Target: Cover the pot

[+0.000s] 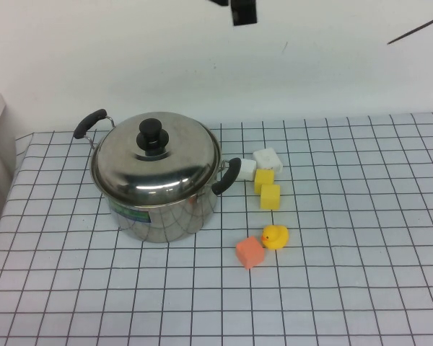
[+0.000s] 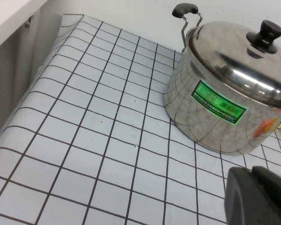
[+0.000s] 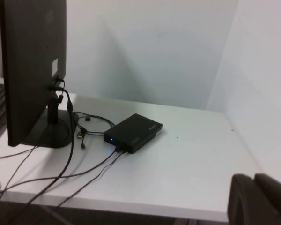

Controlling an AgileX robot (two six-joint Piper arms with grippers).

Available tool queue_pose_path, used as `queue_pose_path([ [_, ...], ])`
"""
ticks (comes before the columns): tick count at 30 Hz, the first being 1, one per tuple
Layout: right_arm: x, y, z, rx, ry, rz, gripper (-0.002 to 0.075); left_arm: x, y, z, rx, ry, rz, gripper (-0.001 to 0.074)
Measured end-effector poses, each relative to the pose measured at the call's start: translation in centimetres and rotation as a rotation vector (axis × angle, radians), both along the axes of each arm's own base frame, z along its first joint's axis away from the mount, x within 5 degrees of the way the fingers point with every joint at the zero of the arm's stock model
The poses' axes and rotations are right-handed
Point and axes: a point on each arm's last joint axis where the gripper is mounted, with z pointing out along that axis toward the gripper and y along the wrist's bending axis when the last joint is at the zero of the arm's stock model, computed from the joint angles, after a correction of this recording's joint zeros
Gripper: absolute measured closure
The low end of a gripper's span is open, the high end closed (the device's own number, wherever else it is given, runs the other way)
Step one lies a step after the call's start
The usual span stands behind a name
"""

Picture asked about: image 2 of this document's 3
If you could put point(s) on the white black-grid tablecloth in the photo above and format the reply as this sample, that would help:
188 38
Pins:
96 140

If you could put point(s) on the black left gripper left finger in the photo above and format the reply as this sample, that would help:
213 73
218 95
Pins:
246 201

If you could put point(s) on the white side table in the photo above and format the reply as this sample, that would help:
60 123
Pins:
9 14

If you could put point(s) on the steel lid with black knob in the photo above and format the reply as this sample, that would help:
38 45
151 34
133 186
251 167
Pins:
224 49

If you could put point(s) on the stainless steel pot green label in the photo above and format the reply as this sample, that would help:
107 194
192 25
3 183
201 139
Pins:
201 122

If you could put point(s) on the white table leg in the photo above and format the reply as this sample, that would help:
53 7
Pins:
35 47

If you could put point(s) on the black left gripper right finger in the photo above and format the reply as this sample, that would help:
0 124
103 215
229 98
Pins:
274 185

